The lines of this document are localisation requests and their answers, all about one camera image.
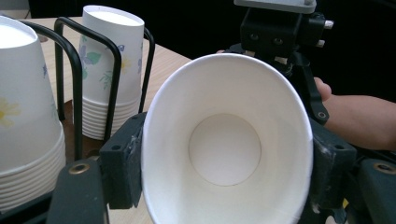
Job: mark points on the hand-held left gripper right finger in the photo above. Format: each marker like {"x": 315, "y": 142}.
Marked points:
{"x": 331, "y": 168}

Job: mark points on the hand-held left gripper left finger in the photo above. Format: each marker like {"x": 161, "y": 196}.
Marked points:
{"x": 121, "y": 168}

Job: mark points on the single white paper cup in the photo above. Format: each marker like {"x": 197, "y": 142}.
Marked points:
{"x": 224, "y": 149}

